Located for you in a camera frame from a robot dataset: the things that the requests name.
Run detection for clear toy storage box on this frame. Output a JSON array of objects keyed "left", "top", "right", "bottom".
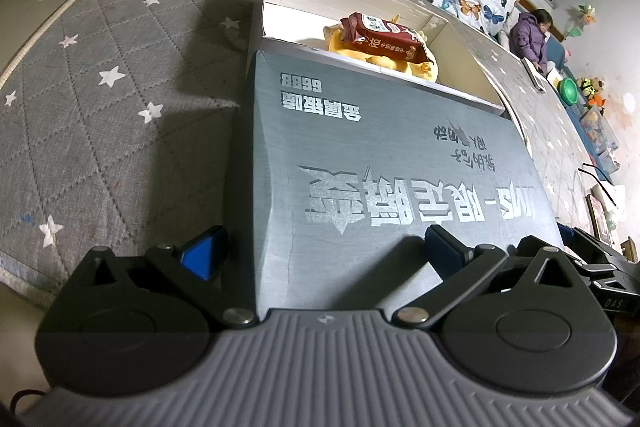
[{"left": 580, "top": 104, "right": 618, "bottom": 158}]

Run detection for grey printed box lid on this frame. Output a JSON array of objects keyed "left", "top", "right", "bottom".
[{"left": 222, "top": 49, "right": 563, "bottom": 313}]

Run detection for yellow plush toy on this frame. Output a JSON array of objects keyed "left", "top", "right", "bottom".
[{"left": 322, "top": 14, "right": 441, "bottom": 84}]

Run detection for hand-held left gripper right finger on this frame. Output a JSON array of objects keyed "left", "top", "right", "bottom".
[{"left": 393, "top": 225, "right": 586, "bottom": 329}]

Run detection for small plush toys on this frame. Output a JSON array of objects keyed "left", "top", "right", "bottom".
[{"left": 575, "top": 77, "right": 606, "bottom": 105}]

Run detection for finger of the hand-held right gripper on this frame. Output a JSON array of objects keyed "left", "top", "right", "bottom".
[{"left": 560, "top": 225, "right": 623, "bottom": 278}]

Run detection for green plastic bowl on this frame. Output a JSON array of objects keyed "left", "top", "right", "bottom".
[{"left": 559, "top": 78, "right": 581, "bottom": 105}]

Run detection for dark phone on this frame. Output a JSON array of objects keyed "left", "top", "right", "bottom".
[{"left": 587, "top": 194, "right": 613, "bottom": 248}]

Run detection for red biscuit packet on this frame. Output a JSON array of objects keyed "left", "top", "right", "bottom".
[{"left": 340, "top": 12, "right": 435, "bottom": 65}]

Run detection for white remote control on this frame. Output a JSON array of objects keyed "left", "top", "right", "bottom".
[{"left": 522, "top": 58, "right": 548, "bottom": 92}]

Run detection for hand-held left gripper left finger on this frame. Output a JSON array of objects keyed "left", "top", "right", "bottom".
[{"left": 75, "top": 227, "right": 258, "bottom": 329}]

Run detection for toy pinwheel flower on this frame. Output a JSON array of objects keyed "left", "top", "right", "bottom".
[{"left": 567, "top": 4, "right": 598, "bottom": 40}]

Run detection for black cable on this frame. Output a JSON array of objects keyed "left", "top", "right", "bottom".
[
  {"left": 595, "top": 179, "right": 619, "bottom": 208},
  {"left": 577, "top": 164, "right": 613, "bottom": 181}
]

